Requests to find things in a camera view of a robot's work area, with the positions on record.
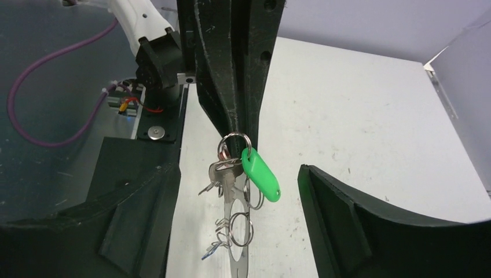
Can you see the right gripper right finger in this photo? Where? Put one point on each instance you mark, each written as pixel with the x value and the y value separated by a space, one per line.
pixel 354 234

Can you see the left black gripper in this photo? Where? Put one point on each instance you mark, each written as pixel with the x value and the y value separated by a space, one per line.
pixel 210 34

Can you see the aluminium frame rail right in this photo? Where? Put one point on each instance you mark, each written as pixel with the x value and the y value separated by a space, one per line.
pixel 449 108

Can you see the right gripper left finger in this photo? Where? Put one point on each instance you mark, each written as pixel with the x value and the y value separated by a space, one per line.
pixel 123 233

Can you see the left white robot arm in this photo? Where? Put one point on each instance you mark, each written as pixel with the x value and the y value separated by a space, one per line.
pixel 156 45

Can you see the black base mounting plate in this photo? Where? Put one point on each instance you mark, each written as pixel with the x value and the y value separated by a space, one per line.
pixel 157 140

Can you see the key with green tag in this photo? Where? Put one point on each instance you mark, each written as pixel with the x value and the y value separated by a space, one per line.
pixel 224 172

